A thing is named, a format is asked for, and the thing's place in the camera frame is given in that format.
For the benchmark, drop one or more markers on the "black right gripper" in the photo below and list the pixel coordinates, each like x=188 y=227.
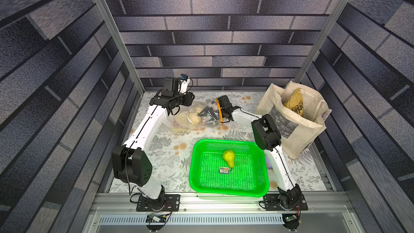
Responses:
x=218 y=110

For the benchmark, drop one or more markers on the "beige round fruit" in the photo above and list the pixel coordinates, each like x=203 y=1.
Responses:
x=194 y=119

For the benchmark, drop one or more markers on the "clear zip-top bag orange seal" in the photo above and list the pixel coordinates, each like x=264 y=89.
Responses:
x=180 y=122

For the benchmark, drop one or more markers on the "green pear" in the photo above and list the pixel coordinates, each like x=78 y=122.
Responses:
x=229 y=156

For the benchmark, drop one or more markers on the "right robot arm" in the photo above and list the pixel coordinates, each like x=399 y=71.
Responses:
x=267 y=138

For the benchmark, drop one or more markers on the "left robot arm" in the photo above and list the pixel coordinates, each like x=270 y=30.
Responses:
x=130 y=162

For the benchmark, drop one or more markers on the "yellow chips bag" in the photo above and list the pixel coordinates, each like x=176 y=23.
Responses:
x=295 y=103

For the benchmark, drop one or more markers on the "beige canvas tote bag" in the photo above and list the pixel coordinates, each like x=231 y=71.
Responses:
x=298 y=128

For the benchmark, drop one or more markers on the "small sticker in basket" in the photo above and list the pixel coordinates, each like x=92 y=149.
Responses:
x=224 y=170

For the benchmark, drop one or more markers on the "green plastic basket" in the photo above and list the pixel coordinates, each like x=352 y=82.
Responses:
x=248 y=178

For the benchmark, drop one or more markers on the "left circuit board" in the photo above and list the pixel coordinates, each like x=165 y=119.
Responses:
x=152 y=218

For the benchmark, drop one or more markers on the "circuit board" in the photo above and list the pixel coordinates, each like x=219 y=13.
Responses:
x=291 y=221
x=152 y=218

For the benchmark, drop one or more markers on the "right circuit board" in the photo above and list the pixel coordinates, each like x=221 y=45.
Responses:
x=291 y=221

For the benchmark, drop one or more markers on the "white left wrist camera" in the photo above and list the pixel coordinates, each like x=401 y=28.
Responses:
x=184 y=82

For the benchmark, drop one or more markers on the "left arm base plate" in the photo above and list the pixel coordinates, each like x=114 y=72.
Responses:
x=167 y=203

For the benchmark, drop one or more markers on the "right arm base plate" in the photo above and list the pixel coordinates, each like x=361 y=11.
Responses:
x=273 y=202

